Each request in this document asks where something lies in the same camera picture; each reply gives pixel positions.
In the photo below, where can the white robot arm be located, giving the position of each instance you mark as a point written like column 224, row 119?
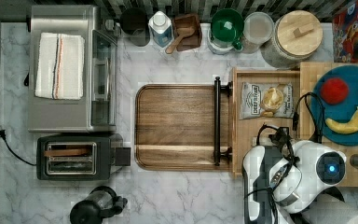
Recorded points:
column 278, row 186

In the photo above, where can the dark walnut cutting board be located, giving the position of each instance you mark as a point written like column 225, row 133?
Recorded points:
column 174, row 128

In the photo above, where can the Deep River chips bag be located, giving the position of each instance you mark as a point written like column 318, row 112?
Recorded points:
column 270, row 100

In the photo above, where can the wooden spoon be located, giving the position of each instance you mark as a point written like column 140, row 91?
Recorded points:
column 180, row 39

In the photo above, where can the stainless steel toaster oven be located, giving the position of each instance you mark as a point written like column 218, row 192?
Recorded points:
column 96, row 110

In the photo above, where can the blue-label water bottle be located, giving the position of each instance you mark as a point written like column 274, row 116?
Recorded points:
column 161, row 28

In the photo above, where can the brown wooden spice box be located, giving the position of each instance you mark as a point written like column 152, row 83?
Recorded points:
column 188, row 20

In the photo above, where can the glass jar with green lid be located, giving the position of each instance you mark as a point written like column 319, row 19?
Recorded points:
column 226, row 31

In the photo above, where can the black cup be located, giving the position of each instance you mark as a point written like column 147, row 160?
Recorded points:
column 133, row 22

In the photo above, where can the clear plastic container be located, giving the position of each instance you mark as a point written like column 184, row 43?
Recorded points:
column 258, row 29

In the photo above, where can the black electric kettle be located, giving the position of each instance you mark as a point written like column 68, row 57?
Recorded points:
column 101, row 203

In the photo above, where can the white striped folded towel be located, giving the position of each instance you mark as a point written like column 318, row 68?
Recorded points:
column 60, row 67

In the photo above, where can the black two-slot toaster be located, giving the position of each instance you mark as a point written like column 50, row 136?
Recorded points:
column 80, row 157

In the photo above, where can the jar with wooden lid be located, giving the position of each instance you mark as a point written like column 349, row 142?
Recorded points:
column 296, row 36

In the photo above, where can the red apple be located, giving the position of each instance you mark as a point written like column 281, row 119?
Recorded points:
column 334, row 91

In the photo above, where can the paper towel roll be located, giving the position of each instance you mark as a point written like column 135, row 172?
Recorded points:
column 328, row 210

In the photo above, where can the yellow banana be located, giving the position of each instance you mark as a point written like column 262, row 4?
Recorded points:
column 348, row 127

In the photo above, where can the blue round plate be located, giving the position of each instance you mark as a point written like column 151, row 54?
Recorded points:
column 338, row 110

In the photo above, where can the light butcher block board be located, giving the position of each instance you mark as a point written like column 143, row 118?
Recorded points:
column 312, row 77

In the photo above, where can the red cereal box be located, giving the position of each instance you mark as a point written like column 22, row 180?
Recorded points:
column 345, row 35

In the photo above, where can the black bar handle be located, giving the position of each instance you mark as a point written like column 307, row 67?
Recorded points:
column 217, row 153

